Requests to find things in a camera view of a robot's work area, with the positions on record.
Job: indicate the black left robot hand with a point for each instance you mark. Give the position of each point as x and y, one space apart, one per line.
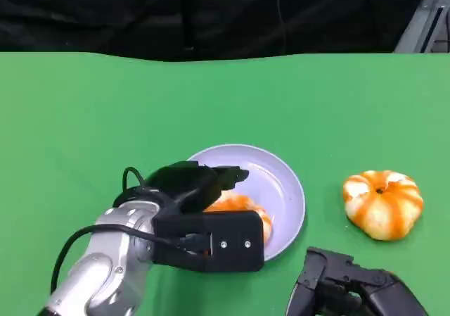
190 184

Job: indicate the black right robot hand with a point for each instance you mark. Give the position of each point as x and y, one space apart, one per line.
351 295

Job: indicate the orange and white bread roll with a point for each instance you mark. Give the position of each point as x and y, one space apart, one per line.
383 207
239 203

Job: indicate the lilac plate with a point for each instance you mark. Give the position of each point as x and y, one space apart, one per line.
270 182

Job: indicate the green table cloth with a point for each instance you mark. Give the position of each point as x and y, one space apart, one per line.
105 119

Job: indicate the black curtain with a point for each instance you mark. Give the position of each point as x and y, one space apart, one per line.
140 13

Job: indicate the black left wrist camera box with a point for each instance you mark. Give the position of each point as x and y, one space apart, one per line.
232 238

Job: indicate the aluminium frame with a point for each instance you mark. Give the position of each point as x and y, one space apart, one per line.
418 20

